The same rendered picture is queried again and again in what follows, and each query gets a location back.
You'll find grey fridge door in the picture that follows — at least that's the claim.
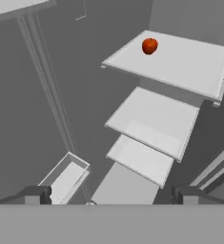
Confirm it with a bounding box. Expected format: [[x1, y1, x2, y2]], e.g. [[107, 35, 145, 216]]
[[0, 0, 95, 206]]

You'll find large white fridge shelf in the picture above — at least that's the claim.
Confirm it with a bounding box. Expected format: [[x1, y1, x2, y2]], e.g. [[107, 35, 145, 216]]
[[100, 30, 224, 108]]

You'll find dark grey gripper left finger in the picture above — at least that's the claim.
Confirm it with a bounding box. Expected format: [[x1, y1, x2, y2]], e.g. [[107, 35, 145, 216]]
[[0, 185, 52, 206]]

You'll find red apple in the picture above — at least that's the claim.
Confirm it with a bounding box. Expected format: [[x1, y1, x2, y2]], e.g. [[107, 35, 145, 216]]
[[141, 37, 159, 56]]

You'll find white fridge door bin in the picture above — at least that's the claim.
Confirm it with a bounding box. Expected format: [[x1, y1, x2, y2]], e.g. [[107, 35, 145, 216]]
[[37, 151, 92, 206]]

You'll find medium white fridge shelf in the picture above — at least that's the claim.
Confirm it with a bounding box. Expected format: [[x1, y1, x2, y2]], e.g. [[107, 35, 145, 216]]
[[104, 86, 201, 164]]

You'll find small white fridge shelf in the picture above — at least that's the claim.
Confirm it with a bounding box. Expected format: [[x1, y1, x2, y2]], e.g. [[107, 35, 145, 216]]
[[105, 133, 175, 190]]

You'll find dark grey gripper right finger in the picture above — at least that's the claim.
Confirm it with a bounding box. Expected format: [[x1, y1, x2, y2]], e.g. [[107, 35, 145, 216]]
[[171, 185, 224, 206]]

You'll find grey fridge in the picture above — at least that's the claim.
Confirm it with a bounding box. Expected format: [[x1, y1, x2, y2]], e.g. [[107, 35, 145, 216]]
[[36, 0, 224, 206]]

